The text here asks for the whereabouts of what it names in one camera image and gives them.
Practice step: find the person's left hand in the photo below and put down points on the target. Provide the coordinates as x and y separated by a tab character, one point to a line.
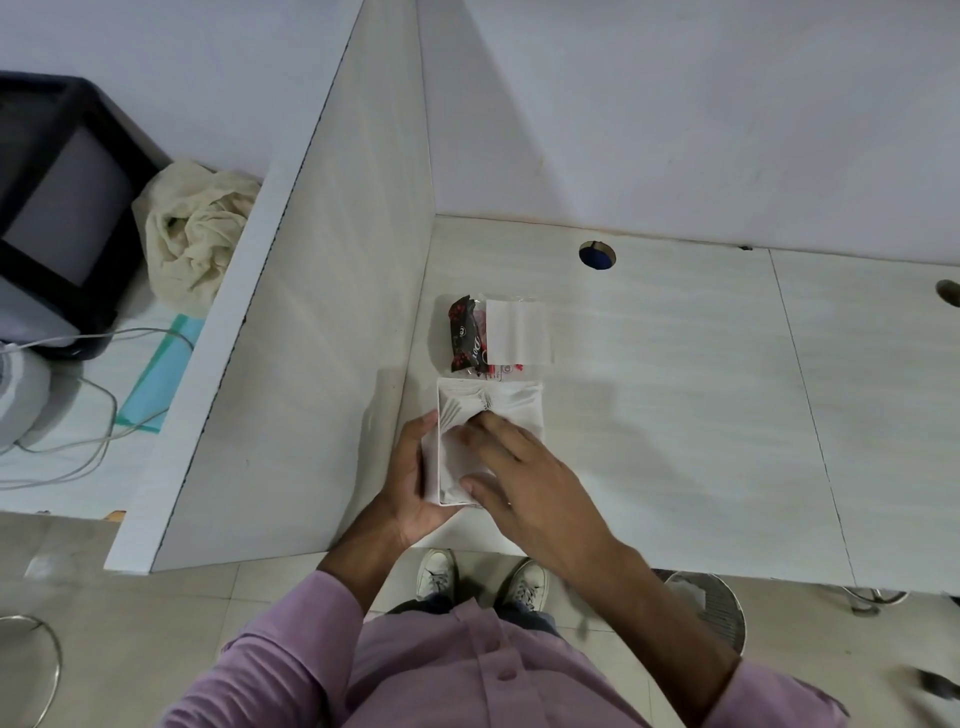
405	495

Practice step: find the person's right hand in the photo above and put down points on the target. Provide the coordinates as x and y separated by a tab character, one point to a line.
547	510

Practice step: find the white tissue box with stickers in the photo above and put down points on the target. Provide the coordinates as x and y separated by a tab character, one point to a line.
431	472

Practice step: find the stack of white tissues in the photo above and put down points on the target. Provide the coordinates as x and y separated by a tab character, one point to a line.
521	330
517	409

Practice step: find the black clear tissue packet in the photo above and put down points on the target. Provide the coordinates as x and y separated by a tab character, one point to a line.
465	337

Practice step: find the person's left forearm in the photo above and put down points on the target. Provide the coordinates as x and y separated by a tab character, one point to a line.
360	562

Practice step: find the person's right forearm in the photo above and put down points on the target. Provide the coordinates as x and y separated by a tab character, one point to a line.
652	622

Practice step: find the person's right white sneaker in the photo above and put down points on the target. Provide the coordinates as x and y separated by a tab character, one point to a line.
526	585

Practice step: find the person's white sneaker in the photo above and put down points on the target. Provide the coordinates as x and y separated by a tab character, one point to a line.
526	585
436	574

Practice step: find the person's left white sneaker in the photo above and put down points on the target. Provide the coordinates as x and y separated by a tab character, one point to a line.
436	574

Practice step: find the blue jeans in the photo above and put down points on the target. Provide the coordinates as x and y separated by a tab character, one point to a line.
536	622

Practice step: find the pink shirt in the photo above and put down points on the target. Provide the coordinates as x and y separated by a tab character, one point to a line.
450	675

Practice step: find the white desk partition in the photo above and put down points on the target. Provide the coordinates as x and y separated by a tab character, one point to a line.
300	337

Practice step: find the metal mesh waste bin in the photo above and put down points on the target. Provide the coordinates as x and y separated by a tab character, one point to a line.
712	607

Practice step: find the teal folder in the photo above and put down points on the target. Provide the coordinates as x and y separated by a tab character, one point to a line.
161	375

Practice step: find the beige crumpled cloth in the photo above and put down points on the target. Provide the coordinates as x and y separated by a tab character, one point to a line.
195	232

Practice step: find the white round device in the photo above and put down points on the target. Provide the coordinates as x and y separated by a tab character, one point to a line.
22	397

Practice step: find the black chair leg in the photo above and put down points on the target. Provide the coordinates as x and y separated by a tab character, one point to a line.
937	684

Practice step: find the black metal rack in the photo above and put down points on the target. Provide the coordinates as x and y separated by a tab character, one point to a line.
112	142

